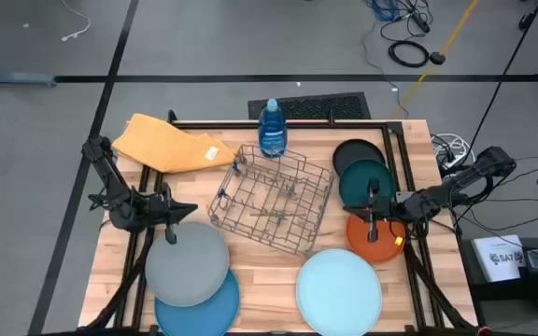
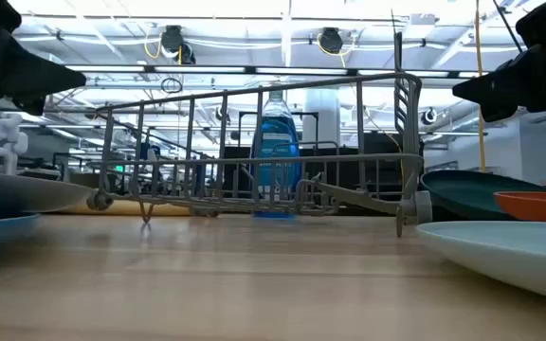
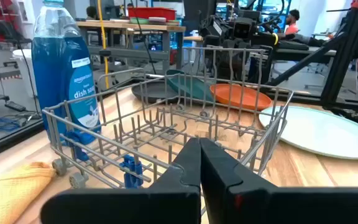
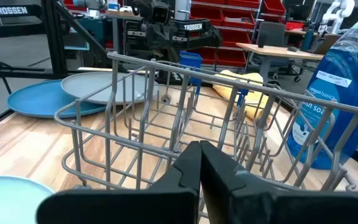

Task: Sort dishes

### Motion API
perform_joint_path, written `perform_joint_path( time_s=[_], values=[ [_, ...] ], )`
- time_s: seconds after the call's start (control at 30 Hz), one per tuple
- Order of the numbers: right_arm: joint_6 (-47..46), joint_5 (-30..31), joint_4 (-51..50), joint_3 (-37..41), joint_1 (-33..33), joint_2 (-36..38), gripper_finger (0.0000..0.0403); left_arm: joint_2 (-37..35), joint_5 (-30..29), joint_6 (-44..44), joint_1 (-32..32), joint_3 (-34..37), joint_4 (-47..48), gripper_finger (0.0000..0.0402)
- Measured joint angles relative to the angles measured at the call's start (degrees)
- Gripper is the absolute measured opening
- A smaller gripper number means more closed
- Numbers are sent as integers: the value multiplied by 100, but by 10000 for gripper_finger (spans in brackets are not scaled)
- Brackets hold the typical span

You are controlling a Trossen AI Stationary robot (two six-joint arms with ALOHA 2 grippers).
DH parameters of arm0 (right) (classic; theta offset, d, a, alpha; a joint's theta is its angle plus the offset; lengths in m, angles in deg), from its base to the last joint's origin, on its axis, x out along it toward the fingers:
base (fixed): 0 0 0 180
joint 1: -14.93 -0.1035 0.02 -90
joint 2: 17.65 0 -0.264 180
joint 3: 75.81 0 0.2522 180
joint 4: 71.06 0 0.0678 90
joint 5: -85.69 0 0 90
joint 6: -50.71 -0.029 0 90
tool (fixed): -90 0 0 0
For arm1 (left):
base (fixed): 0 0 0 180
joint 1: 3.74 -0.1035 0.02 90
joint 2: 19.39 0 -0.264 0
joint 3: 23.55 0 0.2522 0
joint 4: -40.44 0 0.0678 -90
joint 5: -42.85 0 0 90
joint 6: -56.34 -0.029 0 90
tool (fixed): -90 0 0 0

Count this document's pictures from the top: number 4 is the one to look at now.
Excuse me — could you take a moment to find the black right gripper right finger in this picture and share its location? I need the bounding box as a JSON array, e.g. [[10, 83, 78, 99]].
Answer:
[[200, 140, 358, 224]]

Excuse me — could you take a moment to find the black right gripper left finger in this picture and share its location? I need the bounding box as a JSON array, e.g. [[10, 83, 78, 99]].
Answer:
[[35, 140, 202, 224]]

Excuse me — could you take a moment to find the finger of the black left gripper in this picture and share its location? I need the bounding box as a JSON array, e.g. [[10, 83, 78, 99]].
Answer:
[[162, 29, 180, 63], [145, 29, 163, 60]]

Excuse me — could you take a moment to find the grey wire dish rack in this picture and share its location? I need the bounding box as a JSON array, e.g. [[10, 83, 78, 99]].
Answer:
[[53, 51, 358, 218]]

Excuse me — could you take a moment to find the grey plate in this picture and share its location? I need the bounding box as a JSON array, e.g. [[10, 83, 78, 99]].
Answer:
[[60, 71, 160, 106]]

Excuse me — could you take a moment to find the pale blue plate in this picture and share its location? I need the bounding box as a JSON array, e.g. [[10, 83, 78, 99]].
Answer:
[[0, 175, 55, 224]]

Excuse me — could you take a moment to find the blue plastic bin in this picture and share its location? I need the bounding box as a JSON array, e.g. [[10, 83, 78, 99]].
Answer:
[[178, 51, 203, 86]]

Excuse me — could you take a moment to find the wooden workbench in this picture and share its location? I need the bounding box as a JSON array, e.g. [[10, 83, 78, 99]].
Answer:
[[104, 10, 144, 54]]

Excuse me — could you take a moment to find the red storage bin shelf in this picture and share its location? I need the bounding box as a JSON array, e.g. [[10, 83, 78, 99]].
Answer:
[[188, 0, 287, 68]]

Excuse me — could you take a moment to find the yellow cloth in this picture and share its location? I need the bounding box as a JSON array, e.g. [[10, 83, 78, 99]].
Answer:
[[213, 70, 272, 122]]

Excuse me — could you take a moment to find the grey office chair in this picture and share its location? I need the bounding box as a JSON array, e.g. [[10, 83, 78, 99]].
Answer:
[[250, 21, 303, 83]]

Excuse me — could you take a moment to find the wooden desk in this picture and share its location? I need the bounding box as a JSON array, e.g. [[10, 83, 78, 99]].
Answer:
[[236, 42, 324, 83]]

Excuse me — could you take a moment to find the teal bottle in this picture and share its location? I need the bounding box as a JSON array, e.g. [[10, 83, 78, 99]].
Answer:
[[301, 29, 315, 52]]

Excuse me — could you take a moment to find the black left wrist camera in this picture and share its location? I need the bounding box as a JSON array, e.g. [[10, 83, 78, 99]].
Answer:
[[150, 1, 171, 24]]

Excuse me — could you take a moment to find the black metal frame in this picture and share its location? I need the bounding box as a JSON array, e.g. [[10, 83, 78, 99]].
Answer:
[[0, 0, 111, 94]]

